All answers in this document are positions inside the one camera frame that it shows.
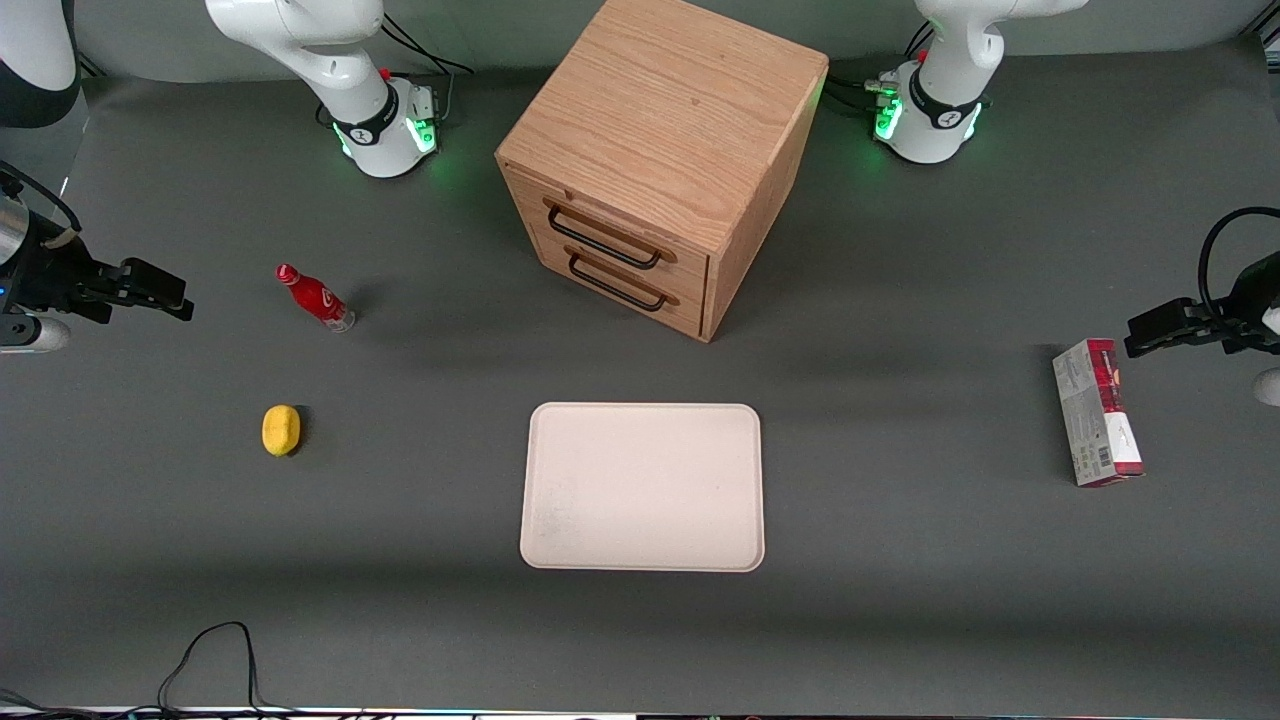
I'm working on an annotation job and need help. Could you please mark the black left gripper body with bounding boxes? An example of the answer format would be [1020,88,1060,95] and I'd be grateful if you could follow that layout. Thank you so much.
[1213,251,1280,357]

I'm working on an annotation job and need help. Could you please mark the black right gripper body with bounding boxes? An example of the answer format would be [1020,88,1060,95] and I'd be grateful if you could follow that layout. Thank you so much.
[0,213,128,324]

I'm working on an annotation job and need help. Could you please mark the red coke bottle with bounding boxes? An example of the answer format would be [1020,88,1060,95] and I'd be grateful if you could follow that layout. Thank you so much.
[276,263,356,332]

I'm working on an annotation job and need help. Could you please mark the beige rectangular tray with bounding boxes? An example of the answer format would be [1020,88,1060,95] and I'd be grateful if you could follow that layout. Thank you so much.
[519,402,766,573]

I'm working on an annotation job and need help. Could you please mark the grey and red carton box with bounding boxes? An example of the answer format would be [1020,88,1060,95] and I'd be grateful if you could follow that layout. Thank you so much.
[1052,338,1145,488]

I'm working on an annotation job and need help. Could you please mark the yellow lemon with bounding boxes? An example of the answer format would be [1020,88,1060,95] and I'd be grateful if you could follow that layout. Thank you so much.
[262,404,302,458]

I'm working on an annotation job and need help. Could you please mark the wooden drawer front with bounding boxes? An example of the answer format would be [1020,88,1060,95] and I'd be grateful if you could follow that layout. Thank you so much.
[503,163,713,299]
[530,225,710,342]

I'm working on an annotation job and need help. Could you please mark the wooden drawer cabinet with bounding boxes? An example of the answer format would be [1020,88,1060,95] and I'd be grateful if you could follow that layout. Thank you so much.
[495,0,830,344]

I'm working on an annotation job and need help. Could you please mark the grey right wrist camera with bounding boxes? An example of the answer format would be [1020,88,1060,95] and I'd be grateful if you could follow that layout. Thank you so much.
[0,314,72,354]

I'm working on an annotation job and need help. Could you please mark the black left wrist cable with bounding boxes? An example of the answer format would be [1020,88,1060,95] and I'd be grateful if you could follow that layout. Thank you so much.
[1198,206,1280,323]

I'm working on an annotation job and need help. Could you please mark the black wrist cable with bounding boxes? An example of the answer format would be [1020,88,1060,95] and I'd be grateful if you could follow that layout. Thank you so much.
[1198,206,1280,323]
[0,160,83,241]

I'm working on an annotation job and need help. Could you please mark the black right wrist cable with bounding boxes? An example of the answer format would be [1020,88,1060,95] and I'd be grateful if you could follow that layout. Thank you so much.
[0,160,83,241]

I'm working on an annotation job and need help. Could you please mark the black cable on table edge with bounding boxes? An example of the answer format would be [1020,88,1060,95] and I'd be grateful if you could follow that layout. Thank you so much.
[0,621,301,717]

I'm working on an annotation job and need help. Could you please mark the black right arm base cables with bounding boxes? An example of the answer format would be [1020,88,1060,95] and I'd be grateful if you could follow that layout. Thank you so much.
[378,12,477,126]

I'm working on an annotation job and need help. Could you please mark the black arm base cables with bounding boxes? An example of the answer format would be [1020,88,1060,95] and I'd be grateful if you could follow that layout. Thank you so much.
[822,20,937,117]
[378,12,477,126]

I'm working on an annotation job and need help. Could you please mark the black left arm base cables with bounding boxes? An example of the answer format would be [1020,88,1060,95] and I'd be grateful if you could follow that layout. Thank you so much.
[822,20,937,117]

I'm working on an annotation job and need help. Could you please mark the black wire drawer handle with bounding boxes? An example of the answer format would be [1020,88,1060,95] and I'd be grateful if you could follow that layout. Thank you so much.
[566,247,681,313]
[545,200,679,271]

